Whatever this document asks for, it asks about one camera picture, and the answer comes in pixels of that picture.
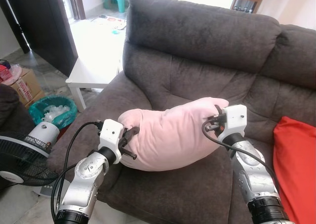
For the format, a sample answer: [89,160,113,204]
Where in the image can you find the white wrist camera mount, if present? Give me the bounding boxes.
[217,104,247,142]
[98,119,124,158]

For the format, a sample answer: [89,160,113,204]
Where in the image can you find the teal waste bin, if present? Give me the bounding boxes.
[28,95,78,130]

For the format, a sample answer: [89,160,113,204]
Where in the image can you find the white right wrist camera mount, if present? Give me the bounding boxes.
[217,104,247,142]

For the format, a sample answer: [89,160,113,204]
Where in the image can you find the red cushion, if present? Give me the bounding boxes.
[273,116,316,224]

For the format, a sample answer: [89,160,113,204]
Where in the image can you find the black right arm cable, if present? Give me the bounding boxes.
[201,119,280,195]

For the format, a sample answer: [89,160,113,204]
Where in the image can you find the dark grey-brown fabric sofa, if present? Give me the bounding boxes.
[47,0,316,224]

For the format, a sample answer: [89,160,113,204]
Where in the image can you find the dark brown armchair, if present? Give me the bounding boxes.
[0,83,36,136]

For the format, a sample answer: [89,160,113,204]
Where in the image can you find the pink plush pillow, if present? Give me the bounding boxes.
[118,97,230,172]

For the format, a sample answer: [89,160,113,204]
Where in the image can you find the printed magazine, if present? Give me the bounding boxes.
[91,14,127,31]

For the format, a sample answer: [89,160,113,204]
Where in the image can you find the white side table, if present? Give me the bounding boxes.
[66,15,130,111]

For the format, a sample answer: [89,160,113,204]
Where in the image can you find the printed cardboard box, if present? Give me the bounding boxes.
[7,68,45,109]

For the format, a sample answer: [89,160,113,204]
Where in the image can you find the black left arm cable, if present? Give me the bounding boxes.
[51,121,105,223]

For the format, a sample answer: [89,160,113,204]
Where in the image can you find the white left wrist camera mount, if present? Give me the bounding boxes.
[98,119,124,158]

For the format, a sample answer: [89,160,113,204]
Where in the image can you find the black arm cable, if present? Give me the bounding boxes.
[51,121,105,223]
[201,119,280,195]

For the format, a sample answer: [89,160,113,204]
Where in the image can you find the dark wooden door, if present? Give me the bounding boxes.
[0,0,79,78]

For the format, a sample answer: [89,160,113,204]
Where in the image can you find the black and white fan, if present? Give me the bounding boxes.
[0,121,61,198]

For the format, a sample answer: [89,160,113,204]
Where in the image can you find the white plastic bag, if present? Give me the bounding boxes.
[43,104,68,123]

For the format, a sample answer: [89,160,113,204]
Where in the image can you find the pink plastic bag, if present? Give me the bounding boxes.
[0,60,23,86]

